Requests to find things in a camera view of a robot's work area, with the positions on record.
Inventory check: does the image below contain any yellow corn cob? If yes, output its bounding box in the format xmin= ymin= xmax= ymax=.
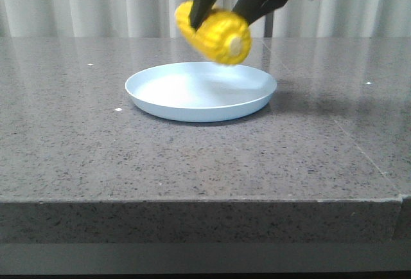
xmin=175 ymin=1 xmax=252 ymax=65

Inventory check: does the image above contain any light blue round plate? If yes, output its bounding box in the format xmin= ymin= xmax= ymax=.
xmin=125 ymin=62 xmax=277 ymax=123

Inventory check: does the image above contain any white pleated curtain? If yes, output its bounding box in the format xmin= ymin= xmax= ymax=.
xmin=1 ymin=0 xmax=410 ymax=38

